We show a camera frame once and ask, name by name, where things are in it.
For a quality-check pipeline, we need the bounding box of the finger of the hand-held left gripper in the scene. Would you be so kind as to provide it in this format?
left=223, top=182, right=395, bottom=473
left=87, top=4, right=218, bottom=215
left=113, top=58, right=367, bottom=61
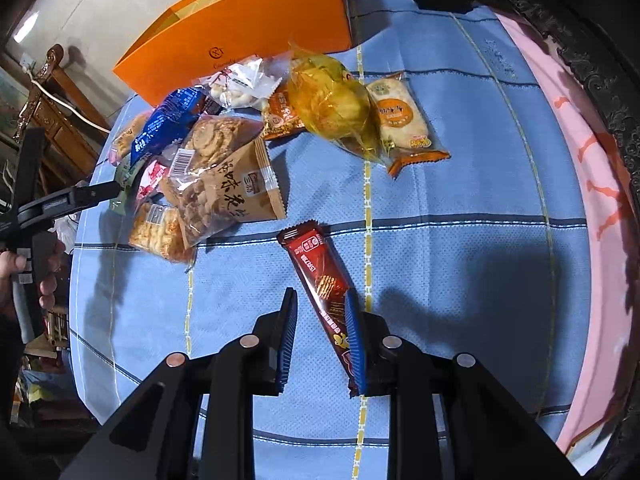
left=70, top=181, right=123, bottom=211

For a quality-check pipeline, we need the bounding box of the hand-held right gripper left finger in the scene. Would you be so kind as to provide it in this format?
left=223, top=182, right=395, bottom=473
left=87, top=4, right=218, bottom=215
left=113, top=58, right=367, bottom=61
left=59, top=287, right=299, bottom=480

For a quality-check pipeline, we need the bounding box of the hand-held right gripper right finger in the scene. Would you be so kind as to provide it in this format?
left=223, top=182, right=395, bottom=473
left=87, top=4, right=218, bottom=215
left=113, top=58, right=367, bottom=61
left=345, top=287, right=588, bottom=480

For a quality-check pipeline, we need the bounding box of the green white snack packet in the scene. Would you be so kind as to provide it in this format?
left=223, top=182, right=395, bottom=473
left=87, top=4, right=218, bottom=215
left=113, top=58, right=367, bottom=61
left=111, top=162, right=146, bottom=216

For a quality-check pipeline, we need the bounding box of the white strawberry print packet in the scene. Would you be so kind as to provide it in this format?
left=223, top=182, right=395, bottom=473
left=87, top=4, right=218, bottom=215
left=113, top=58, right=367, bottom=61
left=135, top=157, right=173, bottom=206

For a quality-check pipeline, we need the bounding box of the pink cookie packet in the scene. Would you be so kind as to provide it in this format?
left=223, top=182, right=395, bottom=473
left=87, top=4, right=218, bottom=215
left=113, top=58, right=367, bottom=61
left=110, top=110, right=153, bottom=166

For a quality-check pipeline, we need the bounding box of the clear square cracker packet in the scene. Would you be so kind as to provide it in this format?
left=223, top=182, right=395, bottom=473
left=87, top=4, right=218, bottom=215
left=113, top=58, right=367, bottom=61
left=127, top=200, right=198, bottom=263

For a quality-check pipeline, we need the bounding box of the dark red biscuit bar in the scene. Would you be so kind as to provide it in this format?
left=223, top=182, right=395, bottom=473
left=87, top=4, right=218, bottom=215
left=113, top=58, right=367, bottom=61
left=276, top=221, right=368, bottom=398

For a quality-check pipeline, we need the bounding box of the blue snack packet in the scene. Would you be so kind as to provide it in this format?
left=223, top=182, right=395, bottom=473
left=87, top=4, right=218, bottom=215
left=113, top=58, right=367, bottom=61
left=130, top=85, right=208, bottom=168

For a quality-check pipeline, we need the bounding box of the brown cookie packet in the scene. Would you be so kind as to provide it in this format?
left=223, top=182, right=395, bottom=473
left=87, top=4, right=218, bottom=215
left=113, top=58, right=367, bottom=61
left=160, top=115, right=288, bottom=248

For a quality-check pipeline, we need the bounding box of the white ball packet red print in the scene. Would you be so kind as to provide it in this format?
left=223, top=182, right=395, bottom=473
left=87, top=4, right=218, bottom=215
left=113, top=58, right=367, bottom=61
left=202, top=55, right=283, bottom=111

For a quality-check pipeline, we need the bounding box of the small orange snack packet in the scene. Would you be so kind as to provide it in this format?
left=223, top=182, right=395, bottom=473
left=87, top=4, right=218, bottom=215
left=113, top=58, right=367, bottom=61
left=261, top=87, right=308, bottom=141

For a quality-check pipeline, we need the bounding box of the orange cardboard box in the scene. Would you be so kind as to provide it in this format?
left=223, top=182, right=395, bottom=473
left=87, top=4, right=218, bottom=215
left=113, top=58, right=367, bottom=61
left=112, top=0, right=353, bottom=108

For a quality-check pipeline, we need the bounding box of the orange edged rice cake packet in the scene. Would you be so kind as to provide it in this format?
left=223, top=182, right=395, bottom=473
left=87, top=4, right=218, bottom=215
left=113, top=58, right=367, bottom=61
left=365, top=72, right=451, bottom=178

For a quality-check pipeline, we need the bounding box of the yellow bread packet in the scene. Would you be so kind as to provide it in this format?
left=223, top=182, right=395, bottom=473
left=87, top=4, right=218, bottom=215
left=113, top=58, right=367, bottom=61
left=287, top=42, right=396, bottom=161

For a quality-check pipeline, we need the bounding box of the person's left hand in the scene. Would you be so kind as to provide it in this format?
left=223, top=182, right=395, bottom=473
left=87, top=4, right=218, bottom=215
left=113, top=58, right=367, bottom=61
left=0, top=240, right=68, bottom=321

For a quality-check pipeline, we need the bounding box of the carved wooden chair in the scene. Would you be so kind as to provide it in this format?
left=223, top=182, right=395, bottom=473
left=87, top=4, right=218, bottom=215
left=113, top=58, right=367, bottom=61
left=12, top=44, right=113, bottom=181

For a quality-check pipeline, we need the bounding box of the blue checked tablecloth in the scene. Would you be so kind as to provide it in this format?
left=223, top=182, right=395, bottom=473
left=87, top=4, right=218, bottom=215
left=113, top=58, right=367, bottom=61
left=67, top=0, right=591, bottom=480

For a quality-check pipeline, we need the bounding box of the pink cloth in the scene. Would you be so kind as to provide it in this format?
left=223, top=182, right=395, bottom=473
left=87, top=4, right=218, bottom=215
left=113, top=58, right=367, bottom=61
left=492, top=10, right=640, bottom=456

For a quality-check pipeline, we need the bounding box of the dark carved wooden furniture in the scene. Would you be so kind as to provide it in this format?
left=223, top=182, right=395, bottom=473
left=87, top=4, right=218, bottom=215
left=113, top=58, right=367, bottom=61
left=470, top=0, right=640, bottom=186

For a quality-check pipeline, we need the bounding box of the white cable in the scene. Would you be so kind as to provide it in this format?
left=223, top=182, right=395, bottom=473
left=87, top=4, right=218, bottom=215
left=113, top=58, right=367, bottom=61
left=30, top=72, right=111, bottom=133

